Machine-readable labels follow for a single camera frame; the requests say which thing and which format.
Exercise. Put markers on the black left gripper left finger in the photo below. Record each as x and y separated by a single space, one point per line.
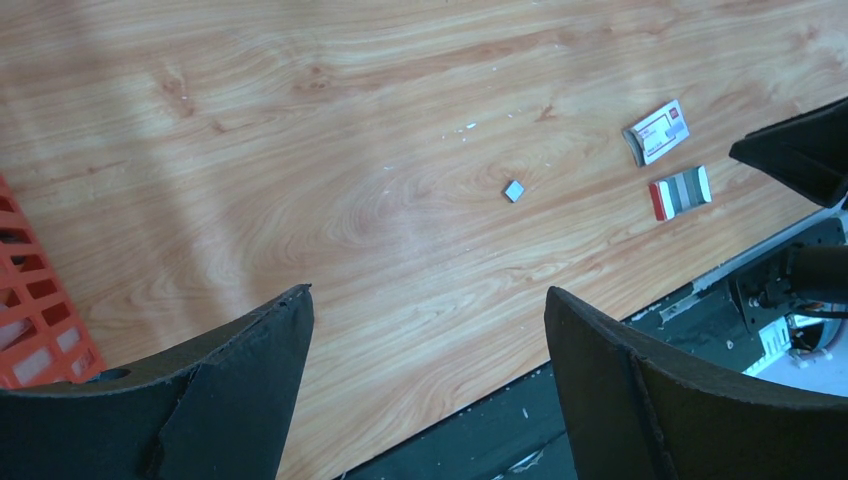
218 406

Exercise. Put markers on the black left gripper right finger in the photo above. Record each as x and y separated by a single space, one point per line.
637 408

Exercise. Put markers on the strip of staples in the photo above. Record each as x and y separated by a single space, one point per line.
680 193

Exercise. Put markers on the small staple box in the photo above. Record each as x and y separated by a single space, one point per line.
656 134

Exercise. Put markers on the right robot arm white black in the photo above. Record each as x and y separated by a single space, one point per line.
807 154

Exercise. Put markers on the red plastic basket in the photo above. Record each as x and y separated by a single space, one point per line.
43 338

